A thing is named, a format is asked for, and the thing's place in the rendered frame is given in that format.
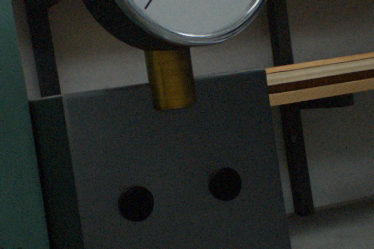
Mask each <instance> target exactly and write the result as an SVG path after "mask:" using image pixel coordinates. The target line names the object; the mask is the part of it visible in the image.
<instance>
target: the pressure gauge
mask: <svg viewBox="0 0 374 249"><path fill-rule="evenodd" d="M82 1H83V3H84V5H85V7H86V8H87V9H88V11H89V12H90V14H91V15H92V16H93V17H94V19H95V20H96V22H97V23H99V24H100V25H101V26H102V27H103V28H104V29H105V30H106V31H107V32H108V33H109V34H111V35H112V36H114V37H115V38H116V39H118V40H119V41H122V42H124V43H126V44H127V45H129V46H132V47H135V48H138V49H142V50H144V56H145V64H146V72H147V75H148V80H149V83H150V86H151V90H152V98H153V103H154V108H157V109H158V111H159V110H165V109H174V108H182V107H189V106H194V105H195V102H197V96H196V88H195V80H194V72H193V64H192V59H191V55H190V47H201V46H209V45H213V44H218V43H221V42H223V41H226V40H228V39H230V38H233V37H234V36H236V35H237V34H238V33H240V32H242V31H243V30H244V29H245V28H246V27H247V26H249V25H250V24H251V23H252V22H253V20H254V19H255V18H257V16H258V14H259V13H260V12H261V10H262V9H263V7H264V5H265V4H266V1H267V0H82Z"/></svg>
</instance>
